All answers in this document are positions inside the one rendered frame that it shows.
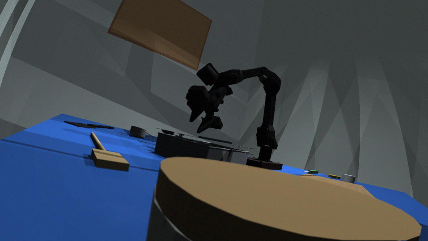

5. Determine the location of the light brown wooden board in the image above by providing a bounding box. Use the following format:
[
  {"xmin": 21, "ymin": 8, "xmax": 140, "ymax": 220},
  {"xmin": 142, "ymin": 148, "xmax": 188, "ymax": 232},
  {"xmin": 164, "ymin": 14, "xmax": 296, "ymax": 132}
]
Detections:
[{"xmin": 300, "ymin": 173, "xmax": 374, "ymax": 197}]

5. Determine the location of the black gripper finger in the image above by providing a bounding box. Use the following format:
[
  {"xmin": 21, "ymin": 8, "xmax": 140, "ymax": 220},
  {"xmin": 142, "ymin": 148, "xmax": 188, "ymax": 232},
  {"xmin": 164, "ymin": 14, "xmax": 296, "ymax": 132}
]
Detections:
[
  {"xmin": 196, "ymin": 117, "xmax": 218, "ymax": 134},
  {"xmin": 189, "ymin": 98, "xmax": 208, "ymax": 122}
]

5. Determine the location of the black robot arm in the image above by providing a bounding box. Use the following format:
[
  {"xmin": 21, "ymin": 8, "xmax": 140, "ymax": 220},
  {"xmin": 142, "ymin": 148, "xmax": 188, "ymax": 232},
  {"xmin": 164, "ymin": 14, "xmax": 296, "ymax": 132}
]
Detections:
[{"xmin": 196, "ymin": 63, "xmax": 281, "ymax": 162}]

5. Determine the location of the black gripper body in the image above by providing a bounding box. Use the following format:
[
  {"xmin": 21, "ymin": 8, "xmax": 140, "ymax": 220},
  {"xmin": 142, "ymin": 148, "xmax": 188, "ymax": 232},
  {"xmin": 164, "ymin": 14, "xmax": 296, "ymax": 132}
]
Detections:
[{"xmin": 188, "ymin": 85, "xmax": 224, "ymax": 130}]

